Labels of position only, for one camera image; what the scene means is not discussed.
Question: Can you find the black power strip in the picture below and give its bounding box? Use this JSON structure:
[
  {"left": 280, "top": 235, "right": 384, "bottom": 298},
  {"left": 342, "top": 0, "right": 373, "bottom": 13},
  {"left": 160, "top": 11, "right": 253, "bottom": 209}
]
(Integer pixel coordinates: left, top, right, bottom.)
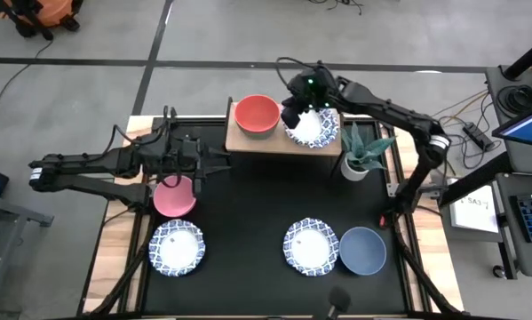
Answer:
[{"left": 462, "top": 121, "right": 496, "bottom": 152}]

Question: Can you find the black table-level camera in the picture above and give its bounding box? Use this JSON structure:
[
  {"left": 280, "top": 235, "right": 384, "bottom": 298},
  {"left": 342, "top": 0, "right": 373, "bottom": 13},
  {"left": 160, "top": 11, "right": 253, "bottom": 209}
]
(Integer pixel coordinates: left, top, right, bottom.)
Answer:
[{"left": 325, "top": 286, "right": 353, "bottom": 320}]

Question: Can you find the grey metal stand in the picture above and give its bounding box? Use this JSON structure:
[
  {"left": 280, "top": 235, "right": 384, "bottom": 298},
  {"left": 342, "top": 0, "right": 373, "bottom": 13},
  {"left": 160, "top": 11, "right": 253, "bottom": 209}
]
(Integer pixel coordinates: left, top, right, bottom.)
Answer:
[{"left": 0, "top": 190, "right": 55, "bottom": 312}]

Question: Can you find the white paper note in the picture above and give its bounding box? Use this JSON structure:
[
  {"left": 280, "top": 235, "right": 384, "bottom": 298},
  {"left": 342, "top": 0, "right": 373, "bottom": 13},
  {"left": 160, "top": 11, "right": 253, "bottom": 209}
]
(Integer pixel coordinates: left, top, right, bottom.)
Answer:
[{"left": 449, "top": 195, "right": 500, "bottom": 235}]

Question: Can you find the orange-red plastic bowl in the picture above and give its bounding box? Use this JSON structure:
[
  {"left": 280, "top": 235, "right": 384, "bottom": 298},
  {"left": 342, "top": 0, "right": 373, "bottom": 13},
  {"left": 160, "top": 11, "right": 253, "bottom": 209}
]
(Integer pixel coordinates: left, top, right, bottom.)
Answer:
[{"left": 234, "top": 93, "right": 282, "bottom": 134}]

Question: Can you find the black table mat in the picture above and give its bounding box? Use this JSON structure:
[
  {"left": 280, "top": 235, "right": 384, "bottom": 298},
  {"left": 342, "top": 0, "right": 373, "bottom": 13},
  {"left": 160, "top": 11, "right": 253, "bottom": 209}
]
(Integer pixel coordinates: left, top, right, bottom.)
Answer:
[{"left": 139, "top": 118, "right": 408, "bottom": 317}]

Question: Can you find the monitor with blue screen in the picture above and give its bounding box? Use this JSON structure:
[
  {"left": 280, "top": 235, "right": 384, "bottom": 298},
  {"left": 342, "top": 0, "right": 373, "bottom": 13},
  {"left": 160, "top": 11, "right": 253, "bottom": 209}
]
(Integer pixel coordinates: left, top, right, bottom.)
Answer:
[{"left": 491, "top": 102, "right": 532, "bottom": 148}]

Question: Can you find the blue patterned paper bowl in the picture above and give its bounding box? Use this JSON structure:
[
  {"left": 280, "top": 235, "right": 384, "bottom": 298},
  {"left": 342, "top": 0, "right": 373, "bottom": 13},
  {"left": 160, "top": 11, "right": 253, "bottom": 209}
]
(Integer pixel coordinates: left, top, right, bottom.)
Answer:
[
  {"left": 148, "top": 219, "right": 206, "bottom": 277},
  {"left": 282, "top": 217, "right": 340, "bottom": 277},
  {"left": 283, "top": 108, "right": 341, "bottom": 149}
]

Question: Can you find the black slanted pole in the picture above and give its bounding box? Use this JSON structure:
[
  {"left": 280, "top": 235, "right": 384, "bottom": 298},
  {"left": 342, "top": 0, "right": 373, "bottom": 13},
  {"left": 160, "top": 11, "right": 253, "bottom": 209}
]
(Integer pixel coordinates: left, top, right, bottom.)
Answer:
[{"left": 503, "top": 34, "right": 532, "bottom": 81}]

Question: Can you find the coiled black cable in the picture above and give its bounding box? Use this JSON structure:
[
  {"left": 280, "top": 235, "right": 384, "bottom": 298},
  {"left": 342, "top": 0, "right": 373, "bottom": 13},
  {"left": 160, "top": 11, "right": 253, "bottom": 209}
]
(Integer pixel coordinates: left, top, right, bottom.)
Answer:
[{"left": 496, "top": 84, "right": 532, "bottom": 115}]

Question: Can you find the pink plastic bowl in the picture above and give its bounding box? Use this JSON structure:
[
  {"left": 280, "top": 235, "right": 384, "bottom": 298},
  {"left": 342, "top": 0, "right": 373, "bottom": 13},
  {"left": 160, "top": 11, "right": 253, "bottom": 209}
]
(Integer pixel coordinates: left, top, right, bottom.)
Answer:
[{"left": 153, "top": 174, "right": 198, "bottom": 219}]

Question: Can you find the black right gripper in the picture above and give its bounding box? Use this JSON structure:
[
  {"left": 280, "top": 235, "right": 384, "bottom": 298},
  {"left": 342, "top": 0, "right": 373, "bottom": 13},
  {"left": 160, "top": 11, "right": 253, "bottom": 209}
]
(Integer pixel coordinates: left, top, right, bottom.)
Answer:
[{"left": 280, "top": 65, "right": 338, "bottom": 131}]

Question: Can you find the green plant in white pot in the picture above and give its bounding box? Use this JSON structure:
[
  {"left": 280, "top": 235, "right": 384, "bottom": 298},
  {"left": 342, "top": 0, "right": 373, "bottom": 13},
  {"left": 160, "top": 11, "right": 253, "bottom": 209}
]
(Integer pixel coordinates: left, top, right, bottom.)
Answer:
[{"left": 339, "top": 122, "right": 398, "bottom": 182}]

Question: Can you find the orange shop vacuum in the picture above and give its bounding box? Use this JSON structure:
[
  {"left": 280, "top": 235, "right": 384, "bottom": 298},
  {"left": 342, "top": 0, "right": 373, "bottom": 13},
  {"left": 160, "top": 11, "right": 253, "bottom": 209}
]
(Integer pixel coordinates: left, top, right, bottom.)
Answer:
[{"left": 2, "top": 0, "right": 84, "bottom": 41}]

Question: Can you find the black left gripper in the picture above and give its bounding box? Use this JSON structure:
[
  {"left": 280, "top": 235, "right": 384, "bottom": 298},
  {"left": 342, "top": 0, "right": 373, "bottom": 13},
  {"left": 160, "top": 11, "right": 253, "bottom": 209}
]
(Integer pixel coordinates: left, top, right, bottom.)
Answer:
[{"left": 171, "top": 135, "right": 233, "bottom": 179}]

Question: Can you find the dark blue plastic bowl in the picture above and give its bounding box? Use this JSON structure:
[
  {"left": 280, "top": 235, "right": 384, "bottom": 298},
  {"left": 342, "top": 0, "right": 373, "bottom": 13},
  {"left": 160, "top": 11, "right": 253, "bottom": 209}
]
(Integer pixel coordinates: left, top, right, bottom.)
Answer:
[{"left": 338, "top": 226, "right": 388, "bottom": 276}]

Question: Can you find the wooden shelf with black legs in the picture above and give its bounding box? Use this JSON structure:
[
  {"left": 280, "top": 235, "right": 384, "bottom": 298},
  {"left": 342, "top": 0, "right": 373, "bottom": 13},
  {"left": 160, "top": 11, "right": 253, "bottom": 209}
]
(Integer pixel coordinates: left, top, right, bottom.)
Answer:
[{"left": 224, "top": 96, "right": 343, "bottom": 157}]

